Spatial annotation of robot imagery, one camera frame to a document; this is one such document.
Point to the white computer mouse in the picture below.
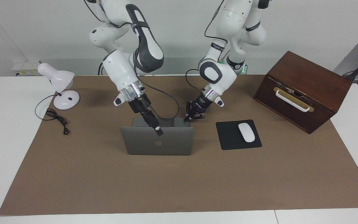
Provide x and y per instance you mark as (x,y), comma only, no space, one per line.
(246,132)

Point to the black mouse pad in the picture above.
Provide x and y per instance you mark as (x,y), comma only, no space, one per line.
(228,137)

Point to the white desk lamp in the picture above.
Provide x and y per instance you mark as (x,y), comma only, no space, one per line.
(59,79)

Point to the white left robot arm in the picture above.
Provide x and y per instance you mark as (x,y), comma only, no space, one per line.
(231,21)

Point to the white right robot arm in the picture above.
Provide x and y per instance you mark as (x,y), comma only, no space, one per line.
(121,71)

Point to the white power strip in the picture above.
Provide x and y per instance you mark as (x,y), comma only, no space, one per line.
(26,67)

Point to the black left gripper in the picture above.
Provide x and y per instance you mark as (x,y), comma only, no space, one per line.
(201,104)

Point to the brown table mat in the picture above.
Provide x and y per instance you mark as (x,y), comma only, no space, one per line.
(179,183)

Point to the dark wooden box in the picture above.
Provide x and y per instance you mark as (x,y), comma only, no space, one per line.
(309,74)

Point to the grey laptop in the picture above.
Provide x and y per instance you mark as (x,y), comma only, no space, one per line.
(141,143)

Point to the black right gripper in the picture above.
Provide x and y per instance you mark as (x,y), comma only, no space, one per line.
(140,105)

